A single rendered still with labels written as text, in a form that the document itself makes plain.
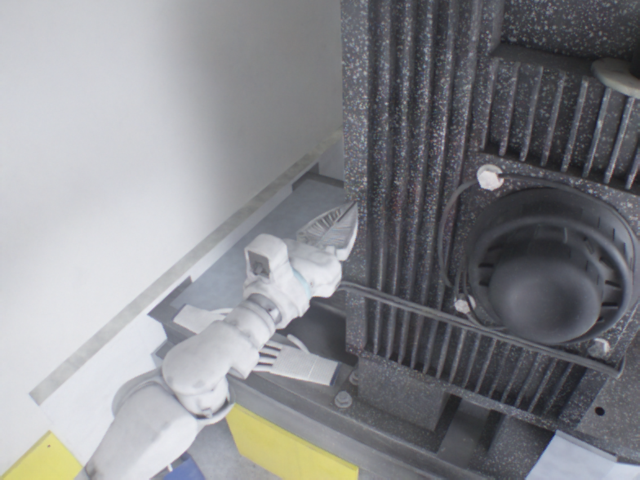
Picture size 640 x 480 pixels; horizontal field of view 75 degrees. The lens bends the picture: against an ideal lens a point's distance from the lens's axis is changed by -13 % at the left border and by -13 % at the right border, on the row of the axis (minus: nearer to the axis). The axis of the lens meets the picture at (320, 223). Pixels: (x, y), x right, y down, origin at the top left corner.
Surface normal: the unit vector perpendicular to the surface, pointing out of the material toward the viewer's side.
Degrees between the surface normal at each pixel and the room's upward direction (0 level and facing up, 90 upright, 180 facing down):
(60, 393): 90
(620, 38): 90
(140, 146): 90
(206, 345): 8
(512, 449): 0
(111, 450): 28
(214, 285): 0
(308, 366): 0
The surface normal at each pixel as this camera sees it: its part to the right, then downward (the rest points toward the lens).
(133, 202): 0.86, 0.28
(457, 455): -0.04, -0.80
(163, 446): 0.70, 0.44
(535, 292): -0.51, 0.54
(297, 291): 0.72, -0.17
